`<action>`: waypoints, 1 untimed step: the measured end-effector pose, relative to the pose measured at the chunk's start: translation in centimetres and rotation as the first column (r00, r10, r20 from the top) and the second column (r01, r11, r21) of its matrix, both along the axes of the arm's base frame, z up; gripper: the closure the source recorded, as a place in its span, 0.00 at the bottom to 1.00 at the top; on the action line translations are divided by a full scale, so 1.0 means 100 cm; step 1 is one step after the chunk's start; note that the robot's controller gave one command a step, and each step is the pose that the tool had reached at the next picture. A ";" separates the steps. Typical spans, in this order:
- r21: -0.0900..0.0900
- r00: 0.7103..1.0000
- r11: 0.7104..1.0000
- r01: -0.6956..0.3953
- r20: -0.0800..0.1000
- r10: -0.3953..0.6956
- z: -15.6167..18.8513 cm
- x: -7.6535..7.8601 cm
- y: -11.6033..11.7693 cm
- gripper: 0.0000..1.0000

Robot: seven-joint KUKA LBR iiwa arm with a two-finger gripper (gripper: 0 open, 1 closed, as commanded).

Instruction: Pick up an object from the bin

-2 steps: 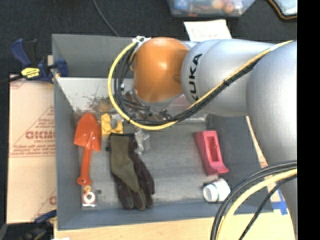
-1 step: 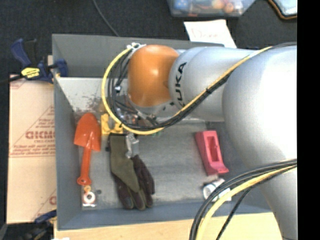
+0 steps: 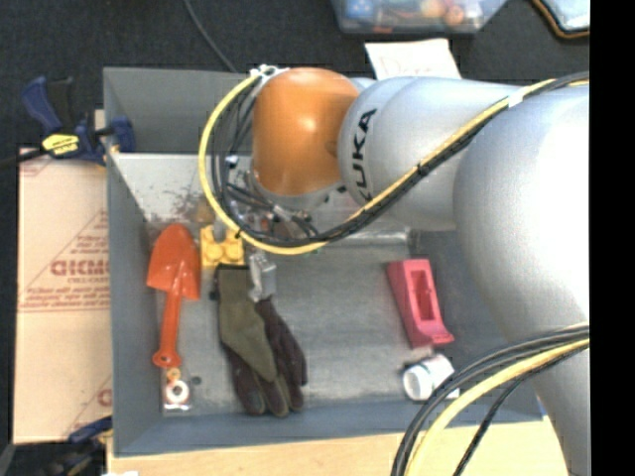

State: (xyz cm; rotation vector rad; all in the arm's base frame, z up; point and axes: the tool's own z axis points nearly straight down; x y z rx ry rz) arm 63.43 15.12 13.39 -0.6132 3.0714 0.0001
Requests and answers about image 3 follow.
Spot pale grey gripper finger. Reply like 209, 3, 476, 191
261, 256, 278, 298
247, 253, 264, 303

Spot brown cardboard board, red print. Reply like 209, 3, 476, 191
12, 146, 114, 445

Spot grey metal bin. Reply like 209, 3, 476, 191
102, 65, 548, 458

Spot yellow toy brick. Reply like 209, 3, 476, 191
199, 225, 247, 269

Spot white plastic pipe fitting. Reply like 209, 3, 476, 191
401, 354, 455, 402

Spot small white and orange ring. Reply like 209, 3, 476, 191
163, 367, 192, 411

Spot orange toy shovel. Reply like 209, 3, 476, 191
145, 223, 203, 369

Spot olive and maroon glove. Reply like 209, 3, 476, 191
211, 264, 309, 418

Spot pink block with rectangular hole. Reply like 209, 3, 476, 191
386, 258, 455, 350

